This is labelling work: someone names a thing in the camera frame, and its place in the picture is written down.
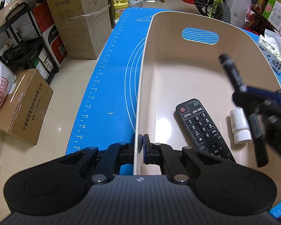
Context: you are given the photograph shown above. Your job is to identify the black marker pen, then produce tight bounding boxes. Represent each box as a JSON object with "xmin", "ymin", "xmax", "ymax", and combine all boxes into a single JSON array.
[{"xmin": 218, "ymin": 53, "xmax": 268, "ymax": 168}]

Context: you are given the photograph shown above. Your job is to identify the white pill bottle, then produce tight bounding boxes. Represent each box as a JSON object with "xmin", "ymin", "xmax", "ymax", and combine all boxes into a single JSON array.
[{"xmin": 229, "ymin": 107, "xmax": 252, "ymax": 145}]

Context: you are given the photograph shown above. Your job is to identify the black TV remote control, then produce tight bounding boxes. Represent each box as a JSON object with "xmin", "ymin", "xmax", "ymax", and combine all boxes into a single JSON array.
[{"xmin": 176, "ymin": 99, "xmax": 235, "ymax": 161}]

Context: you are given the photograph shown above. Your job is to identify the beige plastic storage bin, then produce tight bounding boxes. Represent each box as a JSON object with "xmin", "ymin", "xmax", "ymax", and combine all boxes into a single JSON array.
[{"xmin": 135, "ymin": 11, "xmax": 281, "ymax": 169}]

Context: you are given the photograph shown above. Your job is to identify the blue silicone baking mat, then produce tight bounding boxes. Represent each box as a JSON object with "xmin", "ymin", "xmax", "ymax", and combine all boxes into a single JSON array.
[{"xmin": 65, "ymin": 7, "xmax": 281, "ymax": 220}]

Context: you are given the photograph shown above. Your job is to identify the white tissue box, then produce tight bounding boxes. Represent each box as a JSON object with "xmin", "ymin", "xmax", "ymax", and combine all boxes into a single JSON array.
[{"xmin": 257, "ymin": 29, "xmax": 281, "ymax": 73}]

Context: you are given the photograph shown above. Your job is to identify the green white carton box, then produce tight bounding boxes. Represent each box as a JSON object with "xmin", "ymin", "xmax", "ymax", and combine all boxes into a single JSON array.
[{"xmin": 262, "ymin": 0, "xmax": 281, "ymax": 31}]

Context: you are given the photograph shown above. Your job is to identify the floor cardboard box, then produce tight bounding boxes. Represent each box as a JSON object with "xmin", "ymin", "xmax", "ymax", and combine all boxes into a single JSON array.
[{"xmin": 0, "ymin": 69, "xmax": 53, "ymax": 145}]

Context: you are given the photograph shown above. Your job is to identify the large stacked cardboard box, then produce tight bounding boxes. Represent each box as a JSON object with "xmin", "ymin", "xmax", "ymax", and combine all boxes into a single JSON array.
[{"xmin": 46, "ymin": 0, "xmax": 111, "ymax": 59}]

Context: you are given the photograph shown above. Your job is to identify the yellow detergent jug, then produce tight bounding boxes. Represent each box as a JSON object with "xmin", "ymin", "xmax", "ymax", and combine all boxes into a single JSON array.
[{"xmin": 113, "ymin": 0, "xmax": 129, "ymax": 20}]

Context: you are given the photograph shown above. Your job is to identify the black metal shelf cart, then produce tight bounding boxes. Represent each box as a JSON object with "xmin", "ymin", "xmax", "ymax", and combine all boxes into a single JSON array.
[{"xmin": 0, "ymin": 2, "xmax": 59, "ymax": 84}]

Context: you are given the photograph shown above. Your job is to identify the red white appliance box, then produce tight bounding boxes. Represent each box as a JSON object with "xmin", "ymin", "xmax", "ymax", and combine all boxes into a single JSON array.
[{"xmin": 32, "ymin": 1, "xmax": 68, "ymax": 68}]

